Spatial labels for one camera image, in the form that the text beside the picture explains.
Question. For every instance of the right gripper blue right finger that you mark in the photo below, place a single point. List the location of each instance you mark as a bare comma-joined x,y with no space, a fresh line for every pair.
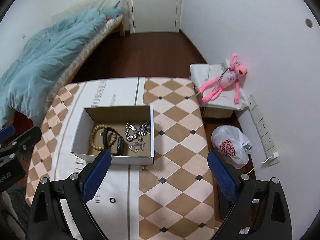
225,175

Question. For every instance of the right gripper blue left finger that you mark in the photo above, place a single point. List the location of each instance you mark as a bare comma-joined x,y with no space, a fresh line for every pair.
93,174

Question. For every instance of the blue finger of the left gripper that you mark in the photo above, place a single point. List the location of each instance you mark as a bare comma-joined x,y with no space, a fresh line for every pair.
6,133
26,141

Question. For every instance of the black smart watch band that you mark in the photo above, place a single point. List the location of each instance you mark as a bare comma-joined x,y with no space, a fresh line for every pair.
111,137

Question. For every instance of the white cardboard jewelry box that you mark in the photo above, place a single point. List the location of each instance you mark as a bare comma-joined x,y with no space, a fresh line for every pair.
126,131

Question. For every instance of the white plastic shopping bag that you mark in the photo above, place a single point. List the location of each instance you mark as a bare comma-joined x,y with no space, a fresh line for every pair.
232,144

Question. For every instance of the teal blue duvet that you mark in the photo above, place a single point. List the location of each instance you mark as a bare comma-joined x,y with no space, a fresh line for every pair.
26,85

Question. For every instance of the checkered tablecloth with text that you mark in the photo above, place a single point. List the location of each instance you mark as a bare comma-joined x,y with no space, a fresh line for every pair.
161,186

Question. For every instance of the white cloth covered box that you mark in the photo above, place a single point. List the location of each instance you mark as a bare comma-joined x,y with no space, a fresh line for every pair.
223,106

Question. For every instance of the pink panther plush toy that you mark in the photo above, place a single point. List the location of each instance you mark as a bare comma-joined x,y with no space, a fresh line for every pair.
212,89

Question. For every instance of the bed with patterned mattress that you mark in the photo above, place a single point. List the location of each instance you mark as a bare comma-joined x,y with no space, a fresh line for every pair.
112,23

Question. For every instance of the white room door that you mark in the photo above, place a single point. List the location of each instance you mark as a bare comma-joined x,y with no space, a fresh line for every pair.
149,16

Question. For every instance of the white wall socket strip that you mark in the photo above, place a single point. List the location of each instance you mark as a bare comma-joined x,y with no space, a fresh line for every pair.
269,147

